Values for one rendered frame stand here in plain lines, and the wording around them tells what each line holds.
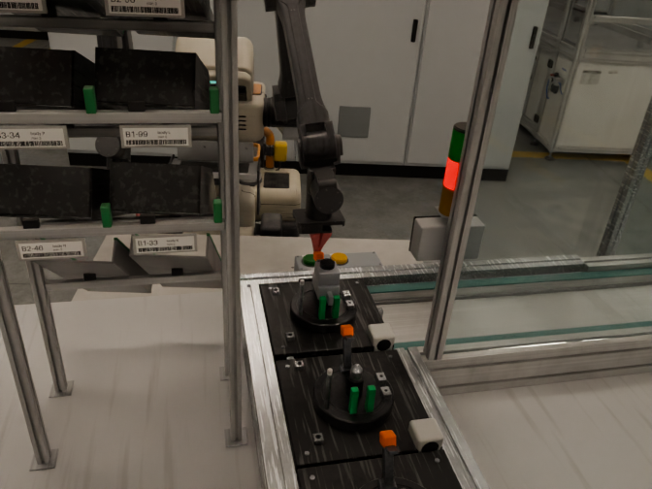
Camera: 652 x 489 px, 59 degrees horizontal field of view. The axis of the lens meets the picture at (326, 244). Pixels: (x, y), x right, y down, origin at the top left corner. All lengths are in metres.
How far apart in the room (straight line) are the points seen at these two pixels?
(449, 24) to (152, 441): 3.46
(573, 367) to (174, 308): 0.91
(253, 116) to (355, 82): 2.42
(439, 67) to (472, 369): 3.14
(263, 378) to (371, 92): 3.21
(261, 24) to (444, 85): 1.30
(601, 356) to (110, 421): 1.00
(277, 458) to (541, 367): 0.61
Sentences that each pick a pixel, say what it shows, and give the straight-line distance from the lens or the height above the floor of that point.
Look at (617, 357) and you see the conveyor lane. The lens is 1.41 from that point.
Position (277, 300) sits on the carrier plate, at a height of 0.97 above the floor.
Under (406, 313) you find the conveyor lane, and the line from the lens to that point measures 1.36.
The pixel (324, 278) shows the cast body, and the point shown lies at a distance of 1.16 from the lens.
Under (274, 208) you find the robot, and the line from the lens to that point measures 2.13.
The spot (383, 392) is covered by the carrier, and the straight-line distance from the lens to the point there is 1.02.
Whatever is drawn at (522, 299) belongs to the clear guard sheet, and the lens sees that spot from 1.19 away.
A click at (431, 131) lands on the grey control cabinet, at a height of 0.38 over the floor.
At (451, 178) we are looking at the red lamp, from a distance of 1.00.
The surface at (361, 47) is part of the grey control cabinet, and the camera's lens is 4.05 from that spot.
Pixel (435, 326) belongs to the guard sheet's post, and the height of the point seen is 1.04.
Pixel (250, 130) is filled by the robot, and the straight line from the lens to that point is 1.74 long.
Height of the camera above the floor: 1.71
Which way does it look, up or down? 30 degrees down
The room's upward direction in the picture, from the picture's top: 4 degrees clockwise
